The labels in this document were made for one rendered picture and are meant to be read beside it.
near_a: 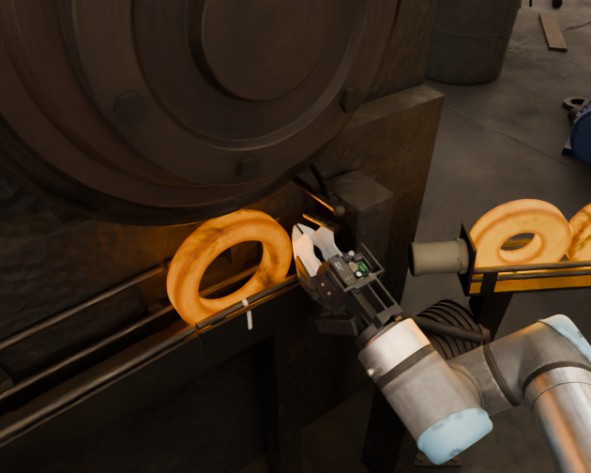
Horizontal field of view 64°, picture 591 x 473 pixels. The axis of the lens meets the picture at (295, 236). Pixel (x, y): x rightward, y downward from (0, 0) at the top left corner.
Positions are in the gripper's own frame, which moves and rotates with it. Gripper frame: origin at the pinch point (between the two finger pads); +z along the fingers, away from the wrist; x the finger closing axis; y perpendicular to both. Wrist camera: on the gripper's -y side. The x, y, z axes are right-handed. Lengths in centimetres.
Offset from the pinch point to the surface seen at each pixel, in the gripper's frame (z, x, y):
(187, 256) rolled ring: -0.2, 19.0, 7.6
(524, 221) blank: -17.4, -29.8, 7.3
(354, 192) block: 0.1, -9.2, 5.4
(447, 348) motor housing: -25.2, -19.7, -16.2
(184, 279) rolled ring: -1.9, 20.2, 5.4
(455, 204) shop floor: 25, -118, -87
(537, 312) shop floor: -29, -94, -69
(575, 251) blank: -24.9, -38.3, 3.2
